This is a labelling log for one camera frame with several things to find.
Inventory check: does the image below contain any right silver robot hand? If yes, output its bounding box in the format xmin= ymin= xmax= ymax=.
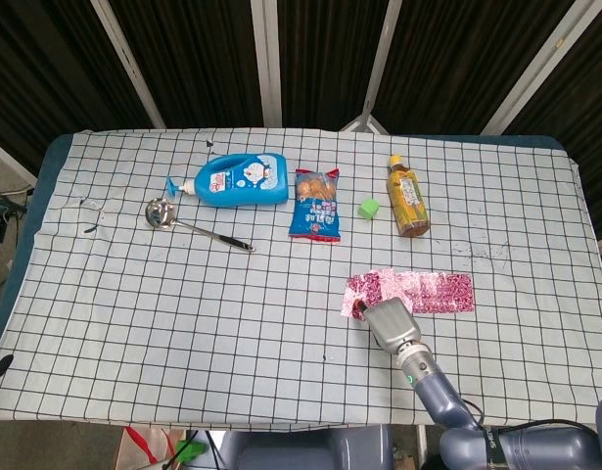
xmin=352 ymin=297 xmax=424 ymax=354

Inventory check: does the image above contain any pink candy packet strip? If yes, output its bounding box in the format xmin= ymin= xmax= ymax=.
xmin=347 ymin=267 xmax=477 ymax=315

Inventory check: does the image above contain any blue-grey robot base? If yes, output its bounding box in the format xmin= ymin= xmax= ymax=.
xmin=216 ymin=423 xmax=394 ymax=470

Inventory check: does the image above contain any checkered tablecloth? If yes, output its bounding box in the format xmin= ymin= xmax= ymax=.
xmin=0 ymin=127 xmax=601 ymax=435

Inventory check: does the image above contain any green foam cube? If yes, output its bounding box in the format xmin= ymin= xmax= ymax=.
xmin=357 ymin=197 xmax=381 ymax=221

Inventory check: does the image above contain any yellow tea bottle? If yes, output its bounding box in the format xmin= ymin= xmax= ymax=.
xmin=386 ymin=154 xmax=432 ymax=238

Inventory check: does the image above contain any blue snack bag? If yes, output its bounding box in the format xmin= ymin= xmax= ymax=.
xmin=287 ymin=166 xmax=342 ymax=244

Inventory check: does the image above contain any blue pump shampoo bottle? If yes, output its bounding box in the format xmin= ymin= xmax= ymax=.
xmin=163 ymin=152 xmax=290 ymax=210

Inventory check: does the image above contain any small green object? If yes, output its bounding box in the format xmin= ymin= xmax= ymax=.
xmin=176 ymin=439 xmax=208 ymax=464

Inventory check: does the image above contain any red and white bag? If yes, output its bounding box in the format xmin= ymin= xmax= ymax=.
xmin=115 ymin=425 xmax=177 ymax=470

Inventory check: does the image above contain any dark backdrop curtain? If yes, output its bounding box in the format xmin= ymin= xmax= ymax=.
xmin=0 ymin=0 xmax=602 ymax=236

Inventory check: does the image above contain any blue padded table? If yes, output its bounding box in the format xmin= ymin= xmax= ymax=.
xmin=0 ymin=132 xmax=602 ymax=363

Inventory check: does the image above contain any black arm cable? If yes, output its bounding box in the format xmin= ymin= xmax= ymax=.
xmin=459 ymin=399 xmax=600 ymax=442

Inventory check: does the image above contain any steel ladle with black handle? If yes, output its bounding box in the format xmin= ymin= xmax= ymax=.
xmin=144 ymin=197 xmax=256 ymax=254

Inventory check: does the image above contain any white metal frame post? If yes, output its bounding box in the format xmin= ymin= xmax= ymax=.
xmin=339 ymin=0 xmax=404 ymax=134
xmin=0 ymin=135 xmax=40 ymax=180
xmin=250 ymin=0 xmax=284 ymax=128
xmin=88 ymin=0 xmax=167 ymax=129
xmin=480 ymin=0 xmax=598 ymax=135

